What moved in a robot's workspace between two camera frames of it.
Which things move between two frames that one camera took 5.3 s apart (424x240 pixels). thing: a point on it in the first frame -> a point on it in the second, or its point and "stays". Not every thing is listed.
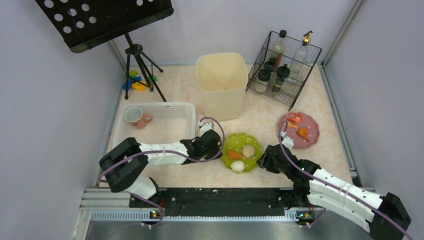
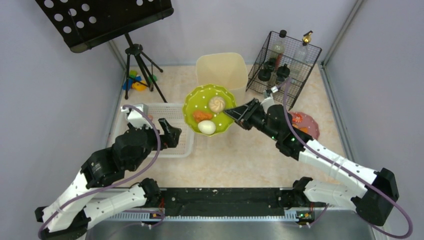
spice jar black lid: (264, 75) stays
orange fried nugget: (233, 155) -> (198, 116)
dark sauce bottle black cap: (278, 48) stays
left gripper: (212, 141) -> (164, 138)
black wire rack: (281, 70) stays
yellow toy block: (139, 86) stays
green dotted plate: (236, 142) -> (222, 120)
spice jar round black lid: (283, 71) stays
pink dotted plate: (307, 122) stays
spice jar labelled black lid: (270, 65) stays
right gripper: (269, 157) -> (248, 113)
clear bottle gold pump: (299, 59) stays
